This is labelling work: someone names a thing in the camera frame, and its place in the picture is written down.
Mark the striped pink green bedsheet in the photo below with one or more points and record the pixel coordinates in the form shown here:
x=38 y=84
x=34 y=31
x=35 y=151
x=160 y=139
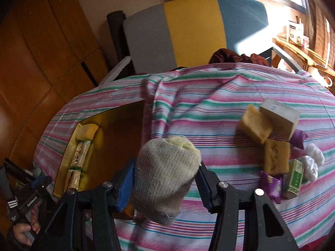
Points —
x=205 y=104

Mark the purple snack wrapper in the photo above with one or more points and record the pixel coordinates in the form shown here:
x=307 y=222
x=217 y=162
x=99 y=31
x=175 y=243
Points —
x=272 y=186

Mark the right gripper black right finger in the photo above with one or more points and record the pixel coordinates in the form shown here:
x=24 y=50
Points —
x=207 y=184

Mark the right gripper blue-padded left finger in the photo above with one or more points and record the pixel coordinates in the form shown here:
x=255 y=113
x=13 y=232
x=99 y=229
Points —
x=124 y=185

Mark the white gauze roll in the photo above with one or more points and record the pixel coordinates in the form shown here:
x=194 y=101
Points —
x=164 y=171

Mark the green-edged snack packet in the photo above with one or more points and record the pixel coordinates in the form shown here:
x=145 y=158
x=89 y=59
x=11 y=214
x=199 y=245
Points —
x=72 y=179
x=80 y=154

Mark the wooden wardrobe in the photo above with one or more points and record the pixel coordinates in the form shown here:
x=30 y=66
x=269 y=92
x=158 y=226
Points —
x=49 y=55

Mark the white cardboard box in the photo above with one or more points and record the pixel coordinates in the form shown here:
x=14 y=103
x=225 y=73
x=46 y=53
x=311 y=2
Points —
x=283 y=118

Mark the brown porous sponge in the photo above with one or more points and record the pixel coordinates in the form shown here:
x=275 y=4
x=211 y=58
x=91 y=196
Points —
x=276 y=157

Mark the pale yellow sponge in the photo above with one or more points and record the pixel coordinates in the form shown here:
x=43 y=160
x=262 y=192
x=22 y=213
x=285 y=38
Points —
x=86 y=132

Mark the wooden desk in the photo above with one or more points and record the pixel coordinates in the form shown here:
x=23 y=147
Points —
x=309 y=61

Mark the person's left hand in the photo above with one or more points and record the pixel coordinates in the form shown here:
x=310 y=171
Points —
x=20 y=228

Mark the dark red cloth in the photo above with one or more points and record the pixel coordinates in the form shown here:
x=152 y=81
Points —
x=224 y=55

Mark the black rolled mat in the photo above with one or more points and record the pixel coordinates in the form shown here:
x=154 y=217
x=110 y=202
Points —
x=115 y=21

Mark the small green box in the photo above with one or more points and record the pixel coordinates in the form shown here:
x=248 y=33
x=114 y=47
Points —
x=292 y=181

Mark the white plastic bag ball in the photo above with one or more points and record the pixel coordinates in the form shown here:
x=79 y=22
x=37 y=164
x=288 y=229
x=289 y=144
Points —
x=310 y=169

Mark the large yellow-brown sponge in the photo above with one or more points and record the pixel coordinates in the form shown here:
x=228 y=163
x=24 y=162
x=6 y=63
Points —
x=255 y=125

